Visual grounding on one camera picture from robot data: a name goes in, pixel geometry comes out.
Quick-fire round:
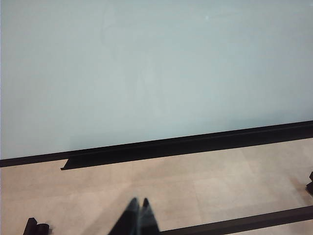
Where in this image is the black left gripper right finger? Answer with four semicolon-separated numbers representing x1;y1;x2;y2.
139;197;161;235

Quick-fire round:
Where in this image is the black whiteboard pen tray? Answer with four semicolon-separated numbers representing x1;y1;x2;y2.
60;126;313;171

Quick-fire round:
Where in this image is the white glass whiteboard black frame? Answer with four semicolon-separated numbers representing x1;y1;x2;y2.
0;0;313;168

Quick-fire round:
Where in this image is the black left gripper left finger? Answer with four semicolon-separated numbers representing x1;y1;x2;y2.
114;197;140;235

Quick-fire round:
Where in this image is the black metal base bar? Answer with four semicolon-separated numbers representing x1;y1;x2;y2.
159;205;313;235

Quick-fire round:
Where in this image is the black stand foot piece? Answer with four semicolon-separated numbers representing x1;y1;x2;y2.
23;217;51;235
305;171;313;194

